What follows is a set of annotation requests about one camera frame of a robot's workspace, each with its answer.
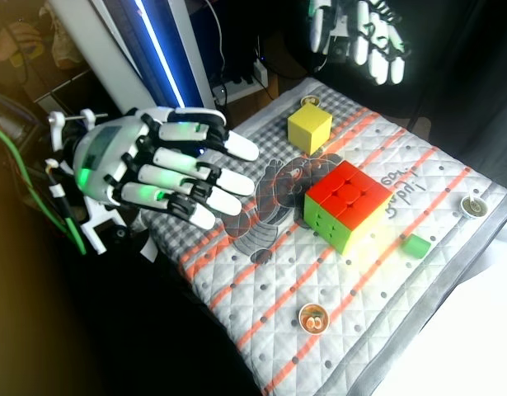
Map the toy bowl with dark soup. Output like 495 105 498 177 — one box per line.
460 195 488 219

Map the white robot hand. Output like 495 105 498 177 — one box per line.
71 106 261 231
307 0 413 87

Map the Rubik's cube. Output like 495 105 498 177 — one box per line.
303 159 394 256

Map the grey quilt with printed bear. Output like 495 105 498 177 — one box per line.
139 77 507 396

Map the white column with blue light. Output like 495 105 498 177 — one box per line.
46 0 217 120

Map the green cable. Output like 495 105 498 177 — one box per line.
0 122 88 257

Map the white power strip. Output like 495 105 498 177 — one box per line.
211 57 270 106

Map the toy bowl with eggs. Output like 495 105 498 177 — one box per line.
298 303 331 336

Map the green cylinder block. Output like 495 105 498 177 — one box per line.
401 233 432 260

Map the yellow cube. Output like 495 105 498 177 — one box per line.
286 101 334 157

